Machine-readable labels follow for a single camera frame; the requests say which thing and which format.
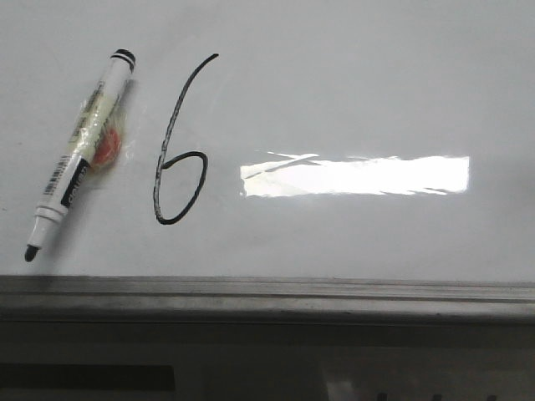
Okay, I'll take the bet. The white whiteboard with metal frame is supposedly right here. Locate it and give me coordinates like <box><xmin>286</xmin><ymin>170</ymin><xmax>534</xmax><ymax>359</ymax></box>
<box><xmin>1</xmin><ymin>1</ymin><xmax>534</xmax><ymax>322</ymax></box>

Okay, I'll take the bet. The white black whiteboard marker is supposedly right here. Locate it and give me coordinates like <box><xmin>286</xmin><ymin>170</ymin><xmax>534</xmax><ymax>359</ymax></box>
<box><xmin>24</xmin><ymin>48</ymin><xmax>135</xmax><ymax>262</ymax></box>

